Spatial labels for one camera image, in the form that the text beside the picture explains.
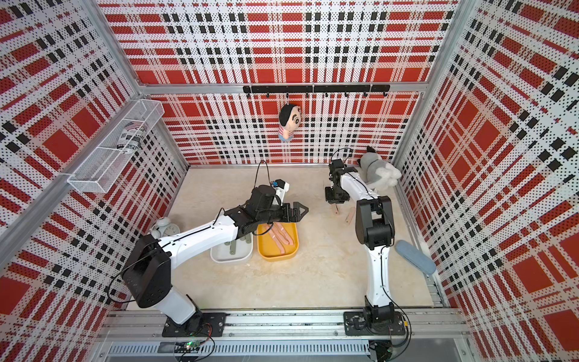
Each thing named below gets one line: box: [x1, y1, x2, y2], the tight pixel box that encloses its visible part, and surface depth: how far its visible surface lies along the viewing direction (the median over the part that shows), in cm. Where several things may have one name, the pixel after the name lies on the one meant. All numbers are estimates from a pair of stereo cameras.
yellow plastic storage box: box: [256, 222, 300, 262], surface depth 92 cm
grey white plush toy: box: [357, 145, 402, 194], surface depth 108 cm
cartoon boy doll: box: [278, 103, 303, 142], surface depth 94 cm
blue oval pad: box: [394, 239, 437, 275], surface depth 86 cm
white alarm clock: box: [150, 216, 181, 240], surface depth 88 cm
